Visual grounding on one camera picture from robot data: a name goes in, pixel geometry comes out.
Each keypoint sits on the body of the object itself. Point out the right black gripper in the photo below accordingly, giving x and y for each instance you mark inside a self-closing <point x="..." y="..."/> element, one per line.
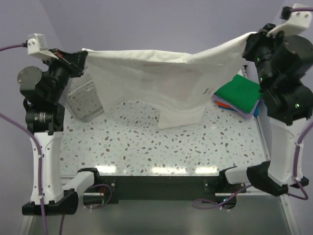
<point x="256" y="39"/>

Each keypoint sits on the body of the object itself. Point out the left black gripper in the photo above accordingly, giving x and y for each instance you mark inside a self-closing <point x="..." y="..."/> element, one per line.
<point x="74" y="61"/>

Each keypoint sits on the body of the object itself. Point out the white t shirt red print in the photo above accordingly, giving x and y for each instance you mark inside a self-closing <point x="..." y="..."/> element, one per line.
<point x="179" y="85"/>

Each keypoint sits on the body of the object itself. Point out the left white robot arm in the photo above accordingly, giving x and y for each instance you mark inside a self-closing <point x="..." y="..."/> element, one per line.
<point x="42" y="91"/>

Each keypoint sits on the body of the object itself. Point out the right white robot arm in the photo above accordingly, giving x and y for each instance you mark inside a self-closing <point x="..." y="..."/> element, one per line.
<point x="281" y="61"/>

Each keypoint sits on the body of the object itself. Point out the clear plastic bin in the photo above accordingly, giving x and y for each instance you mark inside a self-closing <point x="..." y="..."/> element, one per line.
<point x="82" y="100"/>

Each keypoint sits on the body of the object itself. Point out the green folded t shirt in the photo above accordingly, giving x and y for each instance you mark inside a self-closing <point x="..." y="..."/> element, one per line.
<point x="241" y="93"/>

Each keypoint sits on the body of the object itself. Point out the blue folded t shirt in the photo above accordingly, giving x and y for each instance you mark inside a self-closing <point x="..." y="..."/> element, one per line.
<point x="256" y="111"/>

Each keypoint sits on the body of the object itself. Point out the orange folded t shirt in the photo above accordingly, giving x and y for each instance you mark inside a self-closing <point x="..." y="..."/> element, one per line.
<point x="221" y="105"/>

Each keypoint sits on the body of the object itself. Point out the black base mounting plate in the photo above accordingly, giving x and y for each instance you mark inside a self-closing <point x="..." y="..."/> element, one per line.
<point x="159" y="188"/>

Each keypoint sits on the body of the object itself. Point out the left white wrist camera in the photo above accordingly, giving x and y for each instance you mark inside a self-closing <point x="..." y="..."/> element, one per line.
<point x="37" y="47"/>

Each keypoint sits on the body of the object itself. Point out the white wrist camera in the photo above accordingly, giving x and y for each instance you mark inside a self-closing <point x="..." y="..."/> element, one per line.
<point x="37" y="47"/>
<point x="297" y="19"/>

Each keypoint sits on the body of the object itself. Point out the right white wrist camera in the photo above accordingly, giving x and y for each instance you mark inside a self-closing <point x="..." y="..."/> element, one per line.
<point x="297" y="19"/>

